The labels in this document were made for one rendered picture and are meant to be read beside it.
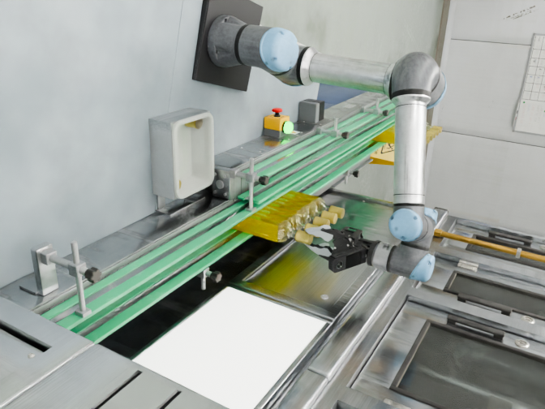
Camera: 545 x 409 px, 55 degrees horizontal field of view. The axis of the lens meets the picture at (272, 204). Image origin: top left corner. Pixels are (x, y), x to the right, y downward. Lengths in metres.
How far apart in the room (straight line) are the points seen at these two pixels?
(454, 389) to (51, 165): 1.06
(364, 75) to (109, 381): 1.10
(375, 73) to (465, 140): 6.06
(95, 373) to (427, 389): 0.83
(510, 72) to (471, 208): 1.87
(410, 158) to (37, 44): 0.87
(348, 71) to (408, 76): 0.25
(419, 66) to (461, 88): 6.07
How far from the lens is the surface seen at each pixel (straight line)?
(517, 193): 7.64
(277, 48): 1.51
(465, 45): 7.37
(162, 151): 1.46
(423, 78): 1.36
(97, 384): 0.72
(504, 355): 1.51
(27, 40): 1.22
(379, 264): 1.45
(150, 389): 0.70
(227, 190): 1.61
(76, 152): 1.32
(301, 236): 1.52
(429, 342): 1.48
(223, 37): 1.58
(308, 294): 1.51
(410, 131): 1.32
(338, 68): 1.56
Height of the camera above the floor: 1.74
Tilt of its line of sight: 27 degrees down
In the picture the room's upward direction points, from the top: 105 degrees clockwise
